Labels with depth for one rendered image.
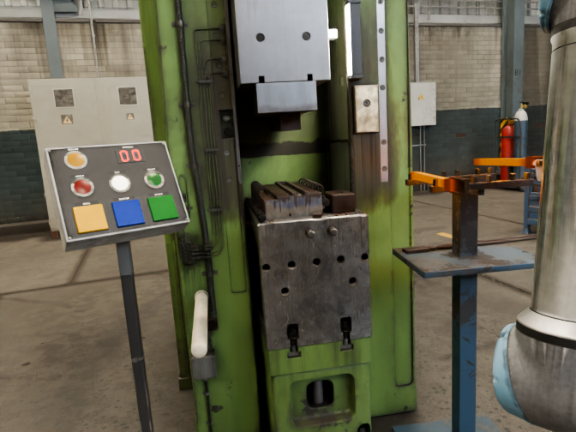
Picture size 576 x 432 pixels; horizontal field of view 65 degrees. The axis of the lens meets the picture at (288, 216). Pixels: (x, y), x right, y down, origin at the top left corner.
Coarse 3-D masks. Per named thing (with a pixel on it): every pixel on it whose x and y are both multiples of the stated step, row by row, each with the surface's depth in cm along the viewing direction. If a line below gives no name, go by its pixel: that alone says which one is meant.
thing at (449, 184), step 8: (416, 176) 154; (424, 176) 146; (432, 176) 142; (440, 176) 141; (440, 184) 134; (448, 184) 128; (456, 184) 125; (464, 184) 120; (456, 192) 124; (464, 192) 120
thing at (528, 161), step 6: (534, 156) 130; (540, 156) 130; (474, 162) 161; (480, 162) 157; (486, 162) 153; (492, 162) 150; (498, 162) 146; (504, 162) 143; (510, 162) 140; (516, 162) 137; (522, 162) 134; (528, 162) 130; (528, 168) 130
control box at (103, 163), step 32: (64, 160) 125; (96, 160) 130; (128, 160) 134; (160, 160) 139; (64, 192) 122; (96, 192) 126; (128, 192) 130; (160, 192) 135; (64, 224) 119; (160, 224) 131
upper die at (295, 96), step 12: (264, 84) 148; (276, 84) 148; (288, 84) 149; (300, 84) 150; (312, 84) 150; (252, 96) 161; (264, 96) 148; (276, 96) 149; (288, 96) 150; (300, 96) 150; (312, 96) 151; (252, 108) 165; (264, 108) 149; (276, 108) 150; (288, 108) 150; (300, 108) 151; (312, 108) 152
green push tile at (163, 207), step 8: (152, 200) 132; (160, 200) 133; (168, 200) 134; (152, 208) 131; (160, 208) 132; (168, 208) 133; (176, 208) 135; (152, 216) 131; (160, 216) 131; (168, 216) 132; (176, 216) 134
